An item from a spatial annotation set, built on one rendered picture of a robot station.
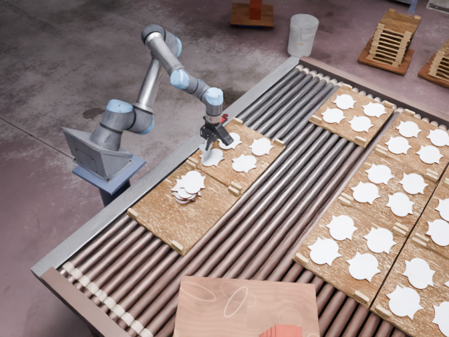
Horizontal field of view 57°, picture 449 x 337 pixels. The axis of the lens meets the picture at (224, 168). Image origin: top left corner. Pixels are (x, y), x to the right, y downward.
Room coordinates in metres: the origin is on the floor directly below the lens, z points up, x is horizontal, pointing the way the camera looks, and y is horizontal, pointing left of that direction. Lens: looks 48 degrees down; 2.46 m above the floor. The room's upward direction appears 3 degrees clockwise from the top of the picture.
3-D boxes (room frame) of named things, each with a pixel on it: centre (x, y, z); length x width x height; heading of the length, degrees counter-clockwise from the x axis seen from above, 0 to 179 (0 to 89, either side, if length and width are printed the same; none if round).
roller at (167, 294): (1.35, -0.24, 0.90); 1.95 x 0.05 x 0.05; 144
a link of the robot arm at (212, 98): (1.47, 0.06, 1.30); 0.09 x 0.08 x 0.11; 38
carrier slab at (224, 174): (1.50, -0.06, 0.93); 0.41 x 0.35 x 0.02; 145
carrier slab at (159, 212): (1.16, 0.18, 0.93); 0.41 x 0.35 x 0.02; 144
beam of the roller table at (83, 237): (1.63, 0.14, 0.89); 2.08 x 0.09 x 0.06; 144
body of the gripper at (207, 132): (1.46, 0.07, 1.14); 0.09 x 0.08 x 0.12; 52
